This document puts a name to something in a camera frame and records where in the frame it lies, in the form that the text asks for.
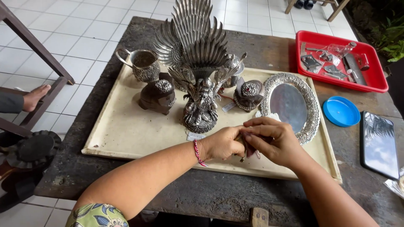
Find oval silver embossed tray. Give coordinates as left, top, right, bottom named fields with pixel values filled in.
left=260, top=72, right=321, bottom=145

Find green garden plants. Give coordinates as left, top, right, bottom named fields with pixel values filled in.
left=371, top=9, right=404, bottom=63

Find silver embossed teapot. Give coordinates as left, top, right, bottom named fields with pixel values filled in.
left=215, top=52, right=248, bottom=89

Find red white string bracelet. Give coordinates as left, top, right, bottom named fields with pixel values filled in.
left=193, top=139, right=208, bottom=168

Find small red bottle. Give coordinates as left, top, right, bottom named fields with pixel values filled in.
left=357, top=53, right=371, bottom=72

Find small brass jewellery piece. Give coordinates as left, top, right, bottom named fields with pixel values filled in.
left=234, top=134, right=247, bottom=163

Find dark wooden bench frame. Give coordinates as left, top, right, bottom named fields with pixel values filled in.
left=0, top=0, right=76, bottom=137

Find black round scalloped dish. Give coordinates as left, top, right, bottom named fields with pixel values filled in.
left=6, top=130, right=62, bottom=170

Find small wooden block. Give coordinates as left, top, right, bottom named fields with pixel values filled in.
left=250, top=207, right=270, bottom=227

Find crumpled white tissue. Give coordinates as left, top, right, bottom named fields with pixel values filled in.
left=254, top=110, right=282, bottom=123

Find green floral sleeve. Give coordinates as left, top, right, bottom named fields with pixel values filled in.
left=65, top=203, right=130, bottom=227

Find red plastic tray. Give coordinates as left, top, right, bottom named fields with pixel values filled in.
left=295, top=30, right=389, bottom=94

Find clear glass bottle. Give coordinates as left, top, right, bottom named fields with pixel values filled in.
left=327, top=41, right=357, bottom=59

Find flat metal file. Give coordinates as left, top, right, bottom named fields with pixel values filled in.
left=343, top=53, right=368, bottom=87

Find silver winged bird statue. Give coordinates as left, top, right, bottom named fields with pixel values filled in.
left=153, top=0, right=241, bottom=134

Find clear plastic zip bag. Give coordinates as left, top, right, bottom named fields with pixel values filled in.
left=300, top=54, right=324, bottom=74
left=318, top=50, right=342, bottom=67
left=323, top=64, right=348, bottom=81

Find person's right hand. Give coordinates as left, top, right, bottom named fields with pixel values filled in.
left=242, top=117, right=305, bottom=168

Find pair of black shoes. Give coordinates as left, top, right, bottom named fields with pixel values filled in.
left=293, top=0, right=315, bottom=10

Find blue plastic lid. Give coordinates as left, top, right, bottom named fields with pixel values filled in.
left=323, top=96, right=361, bottom=128

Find white price tag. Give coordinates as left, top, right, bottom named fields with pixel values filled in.
left=221, top=101, right=237, bottom=113
left=186, top=131, right=206, bottom=142

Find person's left hand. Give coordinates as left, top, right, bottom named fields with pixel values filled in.
left=199, top=125, right=250, bottom=162

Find cream flat work tray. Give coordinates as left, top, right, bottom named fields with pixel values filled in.
left=81, top=56, right=343, bottom=184

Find light wooden stool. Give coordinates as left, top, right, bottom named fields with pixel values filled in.
left=284, top=0, right=351, bottom=22

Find black smartphone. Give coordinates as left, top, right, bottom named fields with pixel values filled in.
left=359, top=110, right=401, bottom=181

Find dark purple polishing cloth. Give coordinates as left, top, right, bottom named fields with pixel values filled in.
left=242, top=132, right=274, bottom=159

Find embossed silver pitcher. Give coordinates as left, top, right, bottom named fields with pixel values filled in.
left=115, top=48, right=161, bottom=83

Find clear plastic packet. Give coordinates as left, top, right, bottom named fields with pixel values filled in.
left=383, top=166, right=404, bottom=200

